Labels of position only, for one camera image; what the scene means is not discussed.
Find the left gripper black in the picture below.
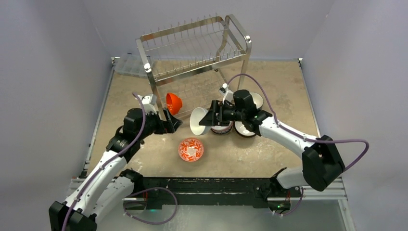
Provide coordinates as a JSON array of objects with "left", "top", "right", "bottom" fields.
[{"left": 137, "top": 107, "right": 181, "bottom": 141}]

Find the orange white floral bowl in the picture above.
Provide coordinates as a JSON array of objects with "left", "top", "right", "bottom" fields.
[{"left": 178, "top": 137, "right": 204, "bottom": 162}]

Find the stainless steel dish rack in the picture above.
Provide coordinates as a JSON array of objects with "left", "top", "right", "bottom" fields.
[{"left": 135, "top": 14, "right": 252, "bottom": 119}]

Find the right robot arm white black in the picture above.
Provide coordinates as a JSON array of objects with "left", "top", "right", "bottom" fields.
[{"left": 198, "top": 90, "right": 345, "bottom": 196}]

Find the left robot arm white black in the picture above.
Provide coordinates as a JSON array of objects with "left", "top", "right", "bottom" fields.
[{"left": 49, "top": 108, "right": 183, "bottom": 231}]

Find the white bowl red patterned outside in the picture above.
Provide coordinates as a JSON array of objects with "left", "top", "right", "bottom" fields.
[{"left": 210, "top": 121, "right": 233, "bottom": 135}]

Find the white bowl brown outside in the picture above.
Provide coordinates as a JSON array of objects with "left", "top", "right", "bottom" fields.
[{"left": 233, "top": 121, "right": 256, "bottom": 138}]

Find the white bowl teal outside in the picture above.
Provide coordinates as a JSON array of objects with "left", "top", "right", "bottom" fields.
[{"left": 250, "top": 92, "right": 264, "bottom": 111}]

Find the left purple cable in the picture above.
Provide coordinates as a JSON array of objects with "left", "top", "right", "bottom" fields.
[{"left": 60, "top": 92, "right": 178, "bottom": 231}]

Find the purple cable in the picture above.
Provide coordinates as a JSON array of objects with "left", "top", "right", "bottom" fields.
[
  {"left": 226, "top": 73, "right": 370, "bottom": 218},
  {"left": 60, "top": 92, "right": 178, "bottom": 231}
]

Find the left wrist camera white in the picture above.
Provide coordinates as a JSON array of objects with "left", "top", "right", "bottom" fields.
[{"left": 141, "top": 94, "right": 158, "bottom": 115}]

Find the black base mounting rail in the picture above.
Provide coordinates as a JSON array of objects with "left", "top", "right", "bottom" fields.
[{"left": 66, "top": 177, "right": 347, "bottom": 211}]

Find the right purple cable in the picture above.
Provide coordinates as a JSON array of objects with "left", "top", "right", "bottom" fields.
[{"left": 226, "top": 73, "right": 370, "bottom": 218}]

